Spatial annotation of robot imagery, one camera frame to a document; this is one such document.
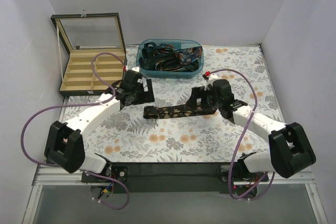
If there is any black gold floral tie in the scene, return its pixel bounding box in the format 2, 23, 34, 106
143, 105, 217, 119

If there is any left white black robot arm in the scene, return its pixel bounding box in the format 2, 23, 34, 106
44, 68, 154, 182

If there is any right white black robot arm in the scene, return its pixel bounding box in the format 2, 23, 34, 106
186, 79, 317, 181

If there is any pile of dark ties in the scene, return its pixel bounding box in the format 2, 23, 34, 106
139, 42, 200, 72

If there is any teal plastic bin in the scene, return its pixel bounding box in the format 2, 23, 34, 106
136, 39, 204, 79

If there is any blue floral tie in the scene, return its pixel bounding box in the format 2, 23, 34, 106
174, 46, 203, 65

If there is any black compartment display box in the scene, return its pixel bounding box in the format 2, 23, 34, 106
50, 10, 127, 97

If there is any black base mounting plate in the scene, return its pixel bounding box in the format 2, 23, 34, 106
47, 157, 271, 195

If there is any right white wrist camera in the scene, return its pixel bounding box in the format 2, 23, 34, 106
203, 71, 219, 90

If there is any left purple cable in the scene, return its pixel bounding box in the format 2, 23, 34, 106
21, 52, 131, 210

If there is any aluminium frame rail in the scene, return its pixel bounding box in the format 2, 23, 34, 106
23, 162, 327, 223

